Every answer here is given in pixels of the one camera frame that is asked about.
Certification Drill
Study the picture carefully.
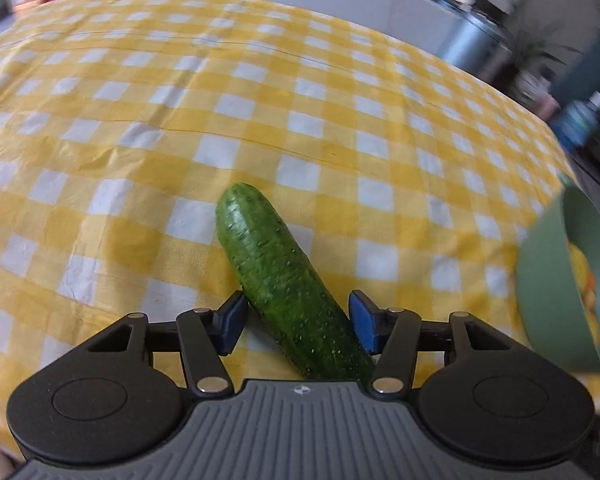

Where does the green cucumber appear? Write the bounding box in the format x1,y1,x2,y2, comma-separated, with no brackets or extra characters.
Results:
215,183,374,382

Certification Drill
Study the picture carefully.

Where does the large round yellow-green pear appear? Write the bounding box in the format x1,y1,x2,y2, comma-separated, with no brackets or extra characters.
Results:
569,243,596,310

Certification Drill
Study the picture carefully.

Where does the green colander bowl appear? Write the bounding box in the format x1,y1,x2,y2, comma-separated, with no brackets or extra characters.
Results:
516,178,600,374

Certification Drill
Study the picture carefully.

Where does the yellow checkered tablecloth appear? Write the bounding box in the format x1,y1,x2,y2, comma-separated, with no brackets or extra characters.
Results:
0,0,600,461

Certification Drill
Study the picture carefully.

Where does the pink stool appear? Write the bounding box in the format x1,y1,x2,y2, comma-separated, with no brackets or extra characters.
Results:
533,93,560,122

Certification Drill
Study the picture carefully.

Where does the blue water jug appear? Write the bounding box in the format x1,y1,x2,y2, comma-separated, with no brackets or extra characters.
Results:
550,92,600,153

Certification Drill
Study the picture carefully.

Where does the grey metal trash bin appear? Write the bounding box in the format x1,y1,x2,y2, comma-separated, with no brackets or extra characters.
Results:
437,12,510,79

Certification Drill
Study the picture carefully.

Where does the potted long-leaf plant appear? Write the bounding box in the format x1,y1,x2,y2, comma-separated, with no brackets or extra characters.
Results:
504,21,580,104

